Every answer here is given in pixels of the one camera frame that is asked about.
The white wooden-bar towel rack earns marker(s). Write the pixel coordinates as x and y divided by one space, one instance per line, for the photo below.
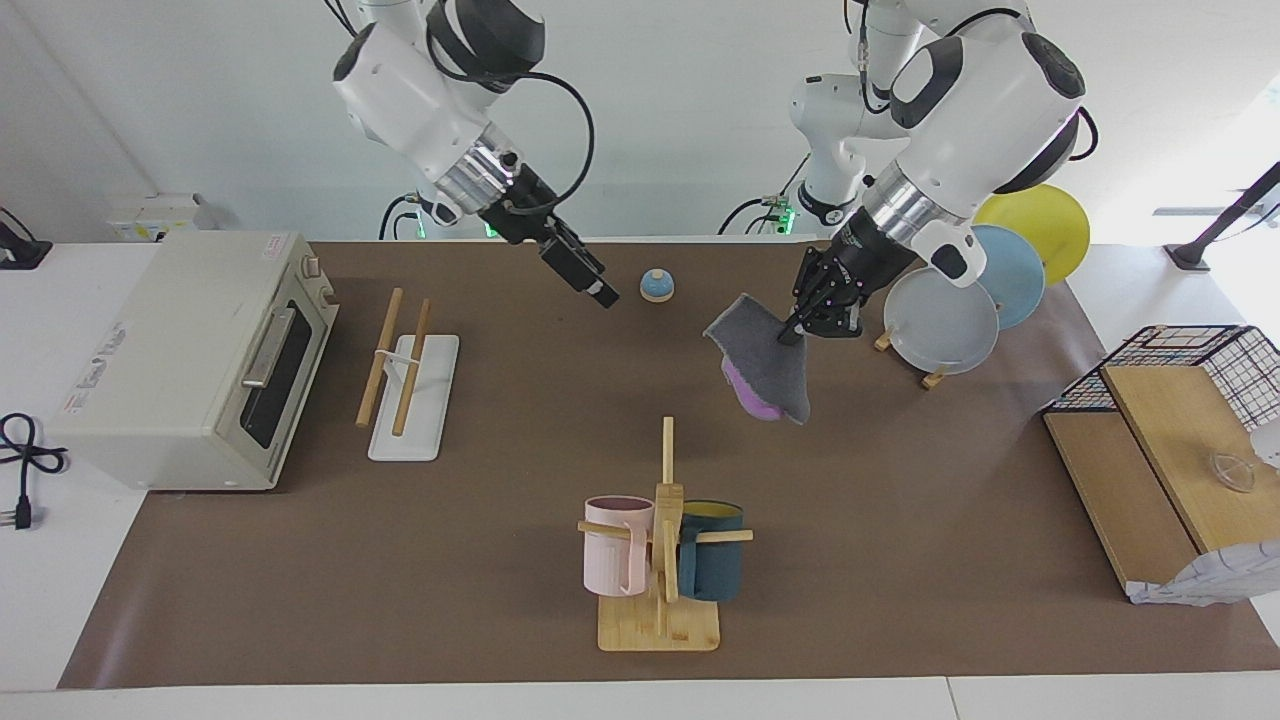
412 440

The wooden plate rack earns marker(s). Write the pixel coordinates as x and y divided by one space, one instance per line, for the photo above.
935 378

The black angled stand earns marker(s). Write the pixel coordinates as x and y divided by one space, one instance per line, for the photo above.
1225 215

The yellow plate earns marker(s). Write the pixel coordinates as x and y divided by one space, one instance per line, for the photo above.
1045 225

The purple and grey towel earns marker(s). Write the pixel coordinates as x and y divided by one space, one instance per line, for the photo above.
770 370

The brown table mat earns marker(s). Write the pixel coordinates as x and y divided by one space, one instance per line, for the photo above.
560 450

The white translucent object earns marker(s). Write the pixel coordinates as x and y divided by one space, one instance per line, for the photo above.
1268 445

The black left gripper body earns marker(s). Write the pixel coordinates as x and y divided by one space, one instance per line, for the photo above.
865 265

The white power box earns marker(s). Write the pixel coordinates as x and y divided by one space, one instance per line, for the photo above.
160 215

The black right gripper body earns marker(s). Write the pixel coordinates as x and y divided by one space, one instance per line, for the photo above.
520 215

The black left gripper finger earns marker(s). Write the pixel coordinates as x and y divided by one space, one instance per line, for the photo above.
795 325
840 320

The clear glass lid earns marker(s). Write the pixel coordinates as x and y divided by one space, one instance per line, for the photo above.
1232 472

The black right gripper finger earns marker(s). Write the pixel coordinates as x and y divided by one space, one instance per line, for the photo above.
590 270
575 275

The wooden shelf boards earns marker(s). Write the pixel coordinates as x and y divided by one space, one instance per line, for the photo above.
1170 440

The dark teal mug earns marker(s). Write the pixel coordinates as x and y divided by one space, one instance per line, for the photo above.
715 565

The beige toaster oven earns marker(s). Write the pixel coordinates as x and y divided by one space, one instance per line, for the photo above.
160 370

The grey plate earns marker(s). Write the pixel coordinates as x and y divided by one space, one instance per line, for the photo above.
945 325

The pink mug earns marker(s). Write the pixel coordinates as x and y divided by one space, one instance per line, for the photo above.
610 555

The small blue bell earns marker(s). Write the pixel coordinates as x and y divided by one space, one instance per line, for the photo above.
657 288

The black clamp mount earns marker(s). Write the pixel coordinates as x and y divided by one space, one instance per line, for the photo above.
20 255

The wooden mug tree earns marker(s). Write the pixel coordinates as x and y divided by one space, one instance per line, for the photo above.
660 625

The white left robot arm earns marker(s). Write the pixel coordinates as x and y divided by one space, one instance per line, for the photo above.
980 110

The light blue plate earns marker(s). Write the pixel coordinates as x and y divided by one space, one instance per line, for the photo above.
1015 280

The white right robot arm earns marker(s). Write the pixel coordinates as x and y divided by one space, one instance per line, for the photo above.
400 90

